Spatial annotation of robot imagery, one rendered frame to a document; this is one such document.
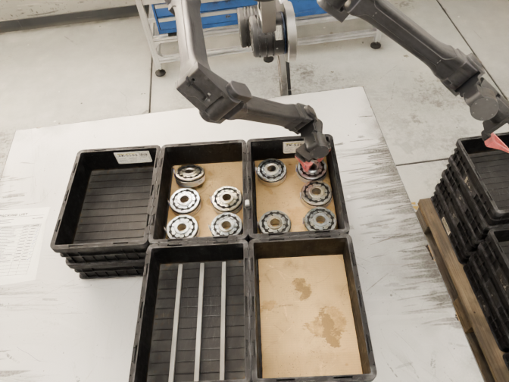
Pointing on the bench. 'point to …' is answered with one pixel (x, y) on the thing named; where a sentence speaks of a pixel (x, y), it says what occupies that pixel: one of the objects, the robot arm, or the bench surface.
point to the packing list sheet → (20, 243)
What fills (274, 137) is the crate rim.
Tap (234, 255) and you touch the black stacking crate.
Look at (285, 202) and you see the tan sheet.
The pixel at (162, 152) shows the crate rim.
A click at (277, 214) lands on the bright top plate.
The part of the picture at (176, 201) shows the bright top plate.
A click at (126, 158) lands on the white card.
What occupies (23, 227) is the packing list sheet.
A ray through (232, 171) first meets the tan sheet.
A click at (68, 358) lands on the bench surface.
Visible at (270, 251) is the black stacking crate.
